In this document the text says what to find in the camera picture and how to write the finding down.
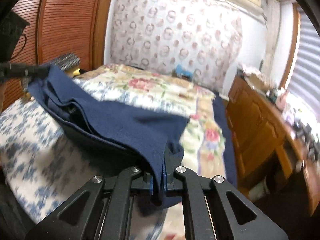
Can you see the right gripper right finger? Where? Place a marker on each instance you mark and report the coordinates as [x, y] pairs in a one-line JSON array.
[[171, 162]]

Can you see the pink circle patterned curtain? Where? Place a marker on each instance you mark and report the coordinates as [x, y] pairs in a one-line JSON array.
[[203, 36]]

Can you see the yellow plush toy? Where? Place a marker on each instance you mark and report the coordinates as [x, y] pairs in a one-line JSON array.
[[75, 72]]

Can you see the navy blue printed t-shirt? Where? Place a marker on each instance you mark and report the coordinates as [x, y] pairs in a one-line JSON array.
[[121, 132]]

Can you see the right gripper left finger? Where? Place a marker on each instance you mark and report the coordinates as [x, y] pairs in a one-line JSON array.
[[148, 182]]

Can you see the beige tied side curtain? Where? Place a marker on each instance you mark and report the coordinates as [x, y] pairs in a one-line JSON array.
[[272, 25]]

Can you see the red wooden louvered wardrobe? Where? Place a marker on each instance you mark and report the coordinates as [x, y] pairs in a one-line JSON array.
[[59, 27]]

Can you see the blue object behind bed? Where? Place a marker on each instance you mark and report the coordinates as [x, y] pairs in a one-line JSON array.
[[180, 72]]

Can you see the floral bed blanket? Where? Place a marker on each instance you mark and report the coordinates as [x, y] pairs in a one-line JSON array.
[[203, 138]]

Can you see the wooden sideboard cabinet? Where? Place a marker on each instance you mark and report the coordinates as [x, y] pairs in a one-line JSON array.
[[264, 143]]

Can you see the dark circle patterned folded cloth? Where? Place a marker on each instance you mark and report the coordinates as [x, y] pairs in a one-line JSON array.
[[66, 62]]

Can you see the cardboard box on sideboard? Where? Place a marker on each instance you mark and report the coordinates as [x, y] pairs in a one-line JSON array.
[[259, 82]]

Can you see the blue floral white sheet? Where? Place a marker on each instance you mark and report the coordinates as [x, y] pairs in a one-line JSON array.
[[43, 168]]

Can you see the grey zebra window blind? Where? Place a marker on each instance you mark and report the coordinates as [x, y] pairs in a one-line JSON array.
[[304, 81]]

